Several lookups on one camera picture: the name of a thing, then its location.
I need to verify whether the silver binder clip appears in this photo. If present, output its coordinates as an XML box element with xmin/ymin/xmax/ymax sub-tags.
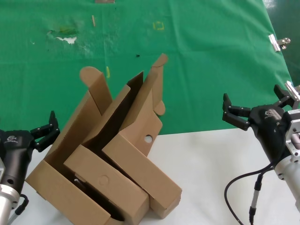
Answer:
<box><xmin>268</xmin><ymin>34</ymin><xmax>292</xmax><ymax>52</ymax></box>
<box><xmin>284</xmin><ymin>81</ymin><xmax>300</xmax><ymax>103</ymax></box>

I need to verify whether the black looping cable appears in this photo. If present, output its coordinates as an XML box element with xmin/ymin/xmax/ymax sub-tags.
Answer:
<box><xmin>224</xmin><ymin>162</ymin><xmax>276</xmax><ymax>225</ymax></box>

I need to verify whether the brown box with round hole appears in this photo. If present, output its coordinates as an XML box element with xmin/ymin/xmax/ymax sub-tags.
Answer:
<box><xmin>101</xmin><ymin>53</ymin><xmax>183</xmax><ymax>219</ymax></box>

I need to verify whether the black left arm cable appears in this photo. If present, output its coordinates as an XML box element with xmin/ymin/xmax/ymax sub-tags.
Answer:
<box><xmin>8</xmin><ymin>194</ymin><xmax>30</xmax><ymax>225</ymax></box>

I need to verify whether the green table cloth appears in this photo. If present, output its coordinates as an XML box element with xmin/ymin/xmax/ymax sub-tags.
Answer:
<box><xmin>0</xmin><ymin>0</ymin><xmax>300</xmax><ymax>148</ymax></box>

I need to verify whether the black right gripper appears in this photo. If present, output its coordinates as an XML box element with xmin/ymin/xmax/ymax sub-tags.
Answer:
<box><xmin>222</xmin><ymin>84</ymin><xmax>296</xmax><ymax>165</ymax></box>

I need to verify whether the cable with grey sleeve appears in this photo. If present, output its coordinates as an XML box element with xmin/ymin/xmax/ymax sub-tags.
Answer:
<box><xmin>248</xmin><ymin>173</ymin><xmax>263</xmax><ymax>225</ymax></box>

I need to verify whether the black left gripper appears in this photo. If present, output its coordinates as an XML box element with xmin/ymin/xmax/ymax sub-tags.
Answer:
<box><xmin>0</xmin><ymin>111</ymin><xmax>60</xmax><ymax>192</ymax></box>

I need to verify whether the large brown cardboard box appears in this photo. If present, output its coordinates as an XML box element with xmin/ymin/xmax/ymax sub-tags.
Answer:
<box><xmin>25</xmin><ymin>66</ymin><xmax>125</xmax><ymax>225</ymax></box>

